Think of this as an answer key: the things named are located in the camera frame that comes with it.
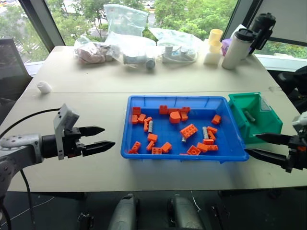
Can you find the green plastic bin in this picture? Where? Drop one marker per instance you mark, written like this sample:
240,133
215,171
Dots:
263,124

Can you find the orange studded plastic brick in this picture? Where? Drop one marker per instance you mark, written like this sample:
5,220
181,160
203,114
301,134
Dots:
189,131

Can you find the plastic bag with grey device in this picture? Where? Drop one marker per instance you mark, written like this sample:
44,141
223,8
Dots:
136,55

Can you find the black equipment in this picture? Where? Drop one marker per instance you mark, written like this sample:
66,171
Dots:
296,83

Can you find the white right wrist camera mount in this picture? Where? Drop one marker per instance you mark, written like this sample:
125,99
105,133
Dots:
299,122

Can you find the black chair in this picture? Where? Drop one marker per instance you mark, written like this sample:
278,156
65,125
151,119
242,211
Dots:
12,67

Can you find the plastic bag with pink contents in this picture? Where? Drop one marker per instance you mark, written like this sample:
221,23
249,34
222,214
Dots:
90,54

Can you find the grey rounded shape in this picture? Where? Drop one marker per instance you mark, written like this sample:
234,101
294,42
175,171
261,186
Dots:
185,213
123,213

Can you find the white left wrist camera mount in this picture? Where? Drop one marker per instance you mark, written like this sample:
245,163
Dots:
66,117

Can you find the purple plastic packet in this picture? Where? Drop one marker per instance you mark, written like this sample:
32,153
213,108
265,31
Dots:
226,46

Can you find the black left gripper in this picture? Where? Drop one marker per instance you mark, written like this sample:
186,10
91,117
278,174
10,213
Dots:
72,143

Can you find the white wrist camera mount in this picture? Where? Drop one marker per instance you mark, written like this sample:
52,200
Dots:
66,117
299,122

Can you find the white tumbler with black lid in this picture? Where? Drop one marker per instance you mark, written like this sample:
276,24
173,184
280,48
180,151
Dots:
235,51

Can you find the small white cup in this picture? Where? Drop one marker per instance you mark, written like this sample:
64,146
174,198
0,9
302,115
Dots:
44,87

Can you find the blue plastic tray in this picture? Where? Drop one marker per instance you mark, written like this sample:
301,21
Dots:
172,143

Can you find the dark window frame post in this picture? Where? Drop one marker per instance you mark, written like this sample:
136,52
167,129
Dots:
242,14
43,24

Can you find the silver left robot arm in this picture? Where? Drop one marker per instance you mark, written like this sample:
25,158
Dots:
21,146

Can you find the orange rounded building block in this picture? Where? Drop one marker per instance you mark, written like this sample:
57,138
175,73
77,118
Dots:
175,118

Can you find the pale yellow cup stack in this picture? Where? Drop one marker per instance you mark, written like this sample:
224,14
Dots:
215,40

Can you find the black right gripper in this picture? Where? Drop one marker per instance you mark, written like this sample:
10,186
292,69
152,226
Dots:
297,157

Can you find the clear empty plastic bag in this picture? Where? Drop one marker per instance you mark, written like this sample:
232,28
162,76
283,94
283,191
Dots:
127,20

